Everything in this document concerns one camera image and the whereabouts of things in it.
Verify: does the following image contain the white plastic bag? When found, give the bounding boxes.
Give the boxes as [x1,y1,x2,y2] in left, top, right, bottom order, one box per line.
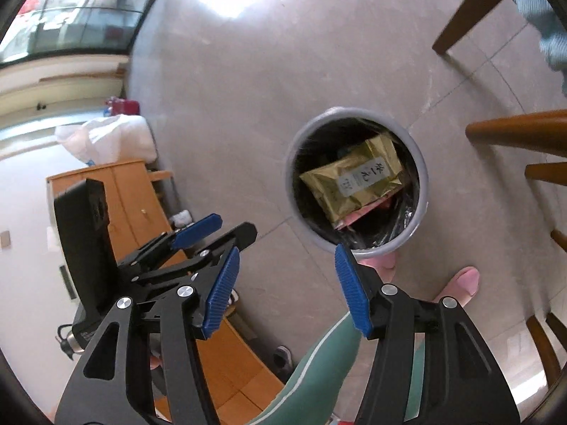
[54,114,158,168]

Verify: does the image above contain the light blue cloth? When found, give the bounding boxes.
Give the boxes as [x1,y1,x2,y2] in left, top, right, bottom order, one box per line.
[509,0,567,96]

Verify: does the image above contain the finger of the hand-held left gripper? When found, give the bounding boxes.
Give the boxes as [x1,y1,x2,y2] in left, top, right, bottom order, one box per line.
[117,214,223,272]
[133,223,258,295]

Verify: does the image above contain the black bin liner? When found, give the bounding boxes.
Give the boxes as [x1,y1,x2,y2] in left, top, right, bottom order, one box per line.
[292,117,421,246]

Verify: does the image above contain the glass balcony door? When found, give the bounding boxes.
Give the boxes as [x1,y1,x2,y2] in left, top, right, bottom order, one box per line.
[0,0,173,70]

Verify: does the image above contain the grey shoe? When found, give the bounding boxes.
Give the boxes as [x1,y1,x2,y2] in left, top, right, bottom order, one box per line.
[272,345,294,371]

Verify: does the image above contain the gold tea packet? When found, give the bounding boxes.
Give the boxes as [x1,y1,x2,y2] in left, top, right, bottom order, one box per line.
[299,134,405,226]

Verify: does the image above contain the green trouser leg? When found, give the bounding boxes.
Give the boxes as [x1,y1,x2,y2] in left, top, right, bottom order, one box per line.
[249,312,427,425]

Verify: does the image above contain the brown wooden chair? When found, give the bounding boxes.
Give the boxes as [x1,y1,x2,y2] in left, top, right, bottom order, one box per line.
[465,110,567,387]
[432,0,524,56]

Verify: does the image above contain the red bag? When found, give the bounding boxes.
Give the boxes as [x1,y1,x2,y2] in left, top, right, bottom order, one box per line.
[104,96,141,117]

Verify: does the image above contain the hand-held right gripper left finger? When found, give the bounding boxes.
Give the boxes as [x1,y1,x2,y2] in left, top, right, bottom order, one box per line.
[53,245,242,425]

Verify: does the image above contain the pink snack packet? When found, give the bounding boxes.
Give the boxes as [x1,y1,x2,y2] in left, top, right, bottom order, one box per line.
[340,199,391,231]

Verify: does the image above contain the grey trash bin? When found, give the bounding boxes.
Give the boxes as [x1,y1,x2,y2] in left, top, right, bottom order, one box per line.
[284,106,430,256]

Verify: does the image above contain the wooden cabinet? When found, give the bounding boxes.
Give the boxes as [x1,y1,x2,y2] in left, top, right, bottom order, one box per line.
[46,159,286,425]

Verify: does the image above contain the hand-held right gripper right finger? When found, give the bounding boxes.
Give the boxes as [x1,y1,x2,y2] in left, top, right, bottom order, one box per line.
[334,244,522,425]

